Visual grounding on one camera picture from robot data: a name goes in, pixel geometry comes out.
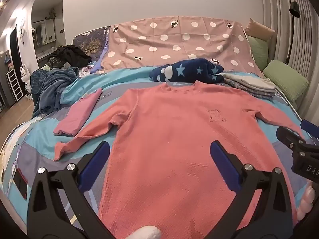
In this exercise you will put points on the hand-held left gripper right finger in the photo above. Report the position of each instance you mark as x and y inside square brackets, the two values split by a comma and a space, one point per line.
[224, 161]

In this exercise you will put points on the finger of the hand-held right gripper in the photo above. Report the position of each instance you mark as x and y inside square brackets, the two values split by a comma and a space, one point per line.
[289, 138]
[310, 128]

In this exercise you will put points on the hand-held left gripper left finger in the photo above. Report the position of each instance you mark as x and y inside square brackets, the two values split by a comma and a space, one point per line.
[96, 161]

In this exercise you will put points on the salmon pink sweater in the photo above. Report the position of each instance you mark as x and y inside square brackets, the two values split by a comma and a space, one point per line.
[174, 142]

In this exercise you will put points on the black clothes pile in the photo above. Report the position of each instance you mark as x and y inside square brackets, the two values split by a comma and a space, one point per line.
[72, 54]

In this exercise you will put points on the person's right hand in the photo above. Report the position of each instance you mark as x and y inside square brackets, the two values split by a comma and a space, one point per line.
[306, 200]

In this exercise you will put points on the pink folded garment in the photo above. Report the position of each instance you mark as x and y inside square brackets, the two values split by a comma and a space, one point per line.
[77, 114]

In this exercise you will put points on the green pillow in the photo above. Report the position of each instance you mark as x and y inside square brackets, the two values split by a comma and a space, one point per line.
[286, 79]
[258, 52]

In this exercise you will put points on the grey floral folded garment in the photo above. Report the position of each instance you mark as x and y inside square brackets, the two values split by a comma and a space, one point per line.
[254, 93]

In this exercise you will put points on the blue and grey bedspread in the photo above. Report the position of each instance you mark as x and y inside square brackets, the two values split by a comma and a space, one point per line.
[39, 139]

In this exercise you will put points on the cream folded garment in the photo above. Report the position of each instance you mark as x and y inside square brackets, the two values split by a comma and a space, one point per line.
[249, 81]

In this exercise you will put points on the white fuzzy object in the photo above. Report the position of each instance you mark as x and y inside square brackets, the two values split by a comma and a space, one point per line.
[147, 232]

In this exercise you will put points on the dark teal blanket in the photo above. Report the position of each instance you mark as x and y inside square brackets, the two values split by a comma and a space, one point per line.
[49, 87]

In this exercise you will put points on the white printed cloth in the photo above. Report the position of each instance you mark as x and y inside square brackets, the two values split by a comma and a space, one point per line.
[86, 69]

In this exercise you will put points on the navy star print garment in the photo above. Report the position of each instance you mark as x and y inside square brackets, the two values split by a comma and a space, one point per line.
[189, 71]

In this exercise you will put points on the lilac cloth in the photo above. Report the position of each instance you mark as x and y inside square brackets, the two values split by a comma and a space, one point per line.
[98, 62]

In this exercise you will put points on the grey green garment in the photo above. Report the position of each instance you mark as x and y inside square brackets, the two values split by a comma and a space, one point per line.
[56, 62]

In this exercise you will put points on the white cat figurine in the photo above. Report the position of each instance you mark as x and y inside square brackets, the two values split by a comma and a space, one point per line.
[25, 77]

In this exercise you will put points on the beige pillow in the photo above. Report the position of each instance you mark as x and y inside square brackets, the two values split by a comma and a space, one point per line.
[259, 29]

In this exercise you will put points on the white shelf rack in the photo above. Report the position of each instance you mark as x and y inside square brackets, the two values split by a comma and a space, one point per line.
[13, 84]

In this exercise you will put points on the black floor lamp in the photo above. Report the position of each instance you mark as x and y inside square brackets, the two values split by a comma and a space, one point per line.
[294, 8]

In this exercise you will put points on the beige curtain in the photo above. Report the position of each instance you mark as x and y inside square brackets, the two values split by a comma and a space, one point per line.
[281, 5]

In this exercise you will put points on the pink polka dot sheet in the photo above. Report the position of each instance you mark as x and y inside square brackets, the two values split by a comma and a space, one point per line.
[174, 37]

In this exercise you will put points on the white wall decoration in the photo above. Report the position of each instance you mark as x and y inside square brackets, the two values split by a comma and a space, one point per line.
[21, 31]

